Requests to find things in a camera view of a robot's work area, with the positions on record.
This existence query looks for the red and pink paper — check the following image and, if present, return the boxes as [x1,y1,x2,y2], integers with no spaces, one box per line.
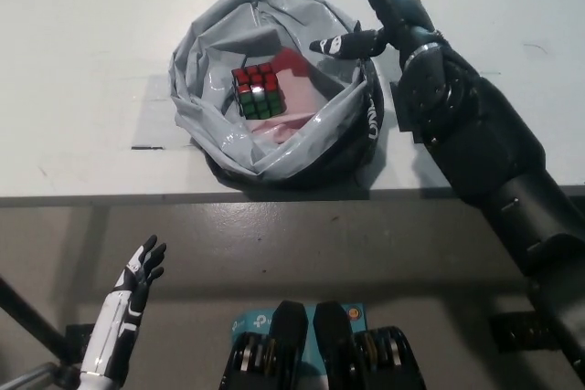
[246,46,328,144]

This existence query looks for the rubik's cube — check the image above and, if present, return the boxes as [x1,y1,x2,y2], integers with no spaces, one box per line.
[230,63,282,121]

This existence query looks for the white and black left hand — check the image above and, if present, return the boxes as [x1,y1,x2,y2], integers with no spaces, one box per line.
[80,234,168,377]

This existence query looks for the clear tape patch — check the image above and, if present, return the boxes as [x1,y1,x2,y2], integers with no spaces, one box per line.
[130,74,205,151]

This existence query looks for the teal tp-link box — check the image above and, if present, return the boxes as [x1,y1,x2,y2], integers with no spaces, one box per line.
[229,302,367,390]

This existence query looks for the black right hand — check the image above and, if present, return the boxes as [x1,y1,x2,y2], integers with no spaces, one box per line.
[309,0,447,65]

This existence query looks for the black diagonal table leg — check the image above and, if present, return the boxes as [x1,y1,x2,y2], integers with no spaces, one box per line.
[0,275,77,364]

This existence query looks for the silver tripod tube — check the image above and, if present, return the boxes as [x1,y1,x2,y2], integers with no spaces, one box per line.
[0,361,83,390]

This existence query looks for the black robot torso blocks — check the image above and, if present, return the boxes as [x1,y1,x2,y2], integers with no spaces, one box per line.
[221,300,424,390]

